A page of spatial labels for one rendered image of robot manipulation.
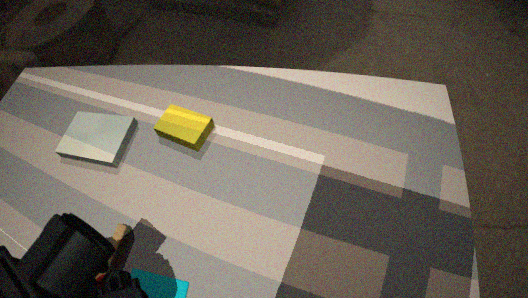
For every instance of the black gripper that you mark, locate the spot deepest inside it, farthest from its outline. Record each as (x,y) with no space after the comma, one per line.
(92,289)

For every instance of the yellow rectangular block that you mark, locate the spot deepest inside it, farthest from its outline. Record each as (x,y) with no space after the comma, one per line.
(184,127)

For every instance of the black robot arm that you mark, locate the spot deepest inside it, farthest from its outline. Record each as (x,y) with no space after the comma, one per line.
(62,263)

